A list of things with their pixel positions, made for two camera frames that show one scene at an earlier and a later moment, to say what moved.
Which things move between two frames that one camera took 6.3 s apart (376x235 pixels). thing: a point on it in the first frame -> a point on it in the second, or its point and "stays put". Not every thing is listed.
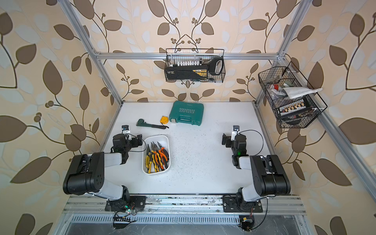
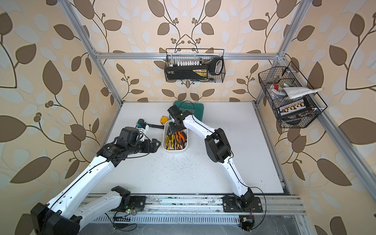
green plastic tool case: [186, 112] stays put
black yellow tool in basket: [215, 66] stays put
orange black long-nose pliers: [164, 155] -> [182, 137]
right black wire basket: [295, 105] stays put
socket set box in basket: [298, 106] stays put
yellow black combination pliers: [149, 158] -> [169, 139]
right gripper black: [228, 138] -> [173, 129]
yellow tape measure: [164, 120] stays put
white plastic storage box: [156, 158] -> [166, 125]
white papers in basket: [295, 92] stays put
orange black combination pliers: [158, 155] -> [177, 141]
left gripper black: [136, 140] -> [150, 150]
